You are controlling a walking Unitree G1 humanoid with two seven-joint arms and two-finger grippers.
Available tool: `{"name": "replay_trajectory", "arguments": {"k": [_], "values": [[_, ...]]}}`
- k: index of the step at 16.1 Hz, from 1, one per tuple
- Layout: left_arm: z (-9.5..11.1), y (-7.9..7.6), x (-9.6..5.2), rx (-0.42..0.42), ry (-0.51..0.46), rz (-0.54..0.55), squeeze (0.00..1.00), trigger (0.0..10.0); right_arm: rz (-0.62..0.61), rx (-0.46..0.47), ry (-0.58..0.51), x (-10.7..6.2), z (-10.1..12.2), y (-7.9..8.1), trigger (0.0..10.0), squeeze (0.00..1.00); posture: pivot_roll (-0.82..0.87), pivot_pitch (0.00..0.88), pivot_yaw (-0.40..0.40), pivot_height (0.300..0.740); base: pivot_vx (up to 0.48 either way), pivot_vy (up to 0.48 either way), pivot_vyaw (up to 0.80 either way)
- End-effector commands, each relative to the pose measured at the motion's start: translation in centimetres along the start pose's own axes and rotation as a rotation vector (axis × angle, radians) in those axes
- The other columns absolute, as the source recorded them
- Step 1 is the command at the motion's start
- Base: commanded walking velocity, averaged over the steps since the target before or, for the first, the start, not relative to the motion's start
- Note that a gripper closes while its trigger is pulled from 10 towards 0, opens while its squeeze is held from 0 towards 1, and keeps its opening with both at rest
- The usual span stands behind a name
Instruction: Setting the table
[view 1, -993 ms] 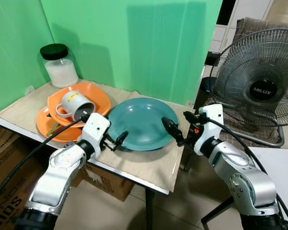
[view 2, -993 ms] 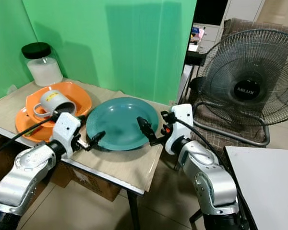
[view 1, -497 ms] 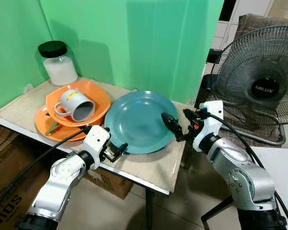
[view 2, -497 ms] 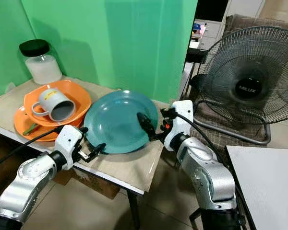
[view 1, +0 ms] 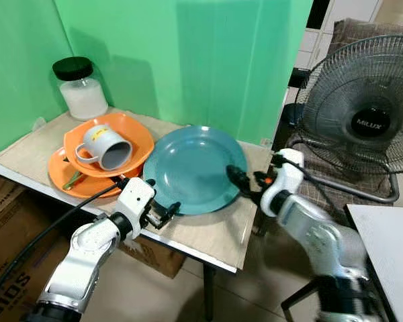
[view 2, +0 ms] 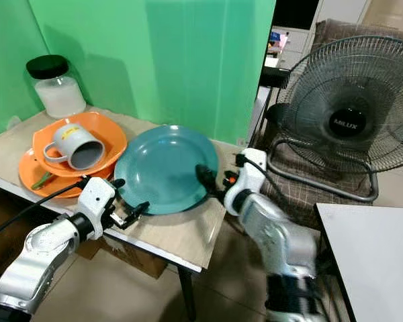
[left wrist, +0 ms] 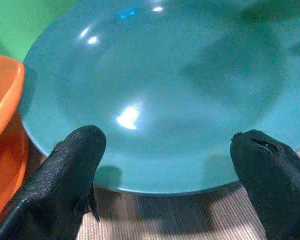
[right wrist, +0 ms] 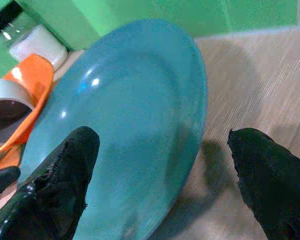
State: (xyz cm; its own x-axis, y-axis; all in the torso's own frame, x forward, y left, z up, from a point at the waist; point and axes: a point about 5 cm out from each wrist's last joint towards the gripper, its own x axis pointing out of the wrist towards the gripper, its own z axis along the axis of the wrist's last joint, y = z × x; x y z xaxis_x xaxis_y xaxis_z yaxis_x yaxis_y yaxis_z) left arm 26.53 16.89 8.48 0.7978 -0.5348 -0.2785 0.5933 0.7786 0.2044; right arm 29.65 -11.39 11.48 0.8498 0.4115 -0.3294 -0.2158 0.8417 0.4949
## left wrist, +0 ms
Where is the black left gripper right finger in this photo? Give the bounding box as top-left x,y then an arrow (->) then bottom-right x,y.
229,129 -> 300,240

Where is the teal round plate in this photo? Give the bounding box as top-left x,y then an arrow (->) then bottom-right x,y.
18,0 -> 300,196

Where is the beige woven placemat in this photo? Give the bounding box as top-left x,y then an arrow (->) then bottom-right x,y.
27,136 -> 300,240

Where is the green plate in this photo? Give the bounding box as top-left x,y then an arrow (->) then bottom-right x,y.
0,0 -> 83,63

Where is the orange bowl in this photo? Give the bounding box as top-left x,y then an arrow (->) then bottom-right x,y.
0,52 -> 31,227

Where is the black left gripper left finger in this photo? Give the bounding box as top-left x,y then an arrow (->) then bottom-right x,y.
0,125 -> 107,240

